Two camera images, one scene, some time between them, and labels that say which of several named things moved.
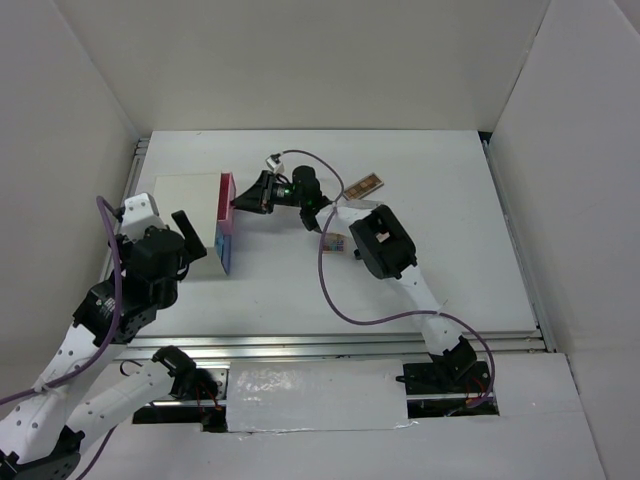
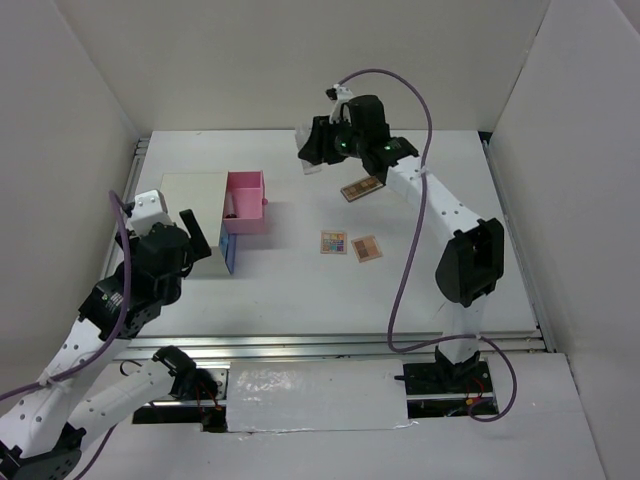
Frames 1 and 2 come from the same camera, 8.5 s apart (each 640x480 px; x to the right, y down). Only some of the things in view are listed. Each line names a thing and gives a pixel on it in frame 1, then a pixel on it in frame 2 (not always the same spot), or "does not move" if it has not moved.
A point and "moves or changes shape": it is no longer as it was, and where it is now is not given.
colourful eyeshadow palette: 334,243 does not move
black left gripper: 194,251 does not move
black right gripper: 261,197 → 317,150
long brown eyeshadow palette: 368,183 does not move
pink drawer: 226,215 moves or changes shape
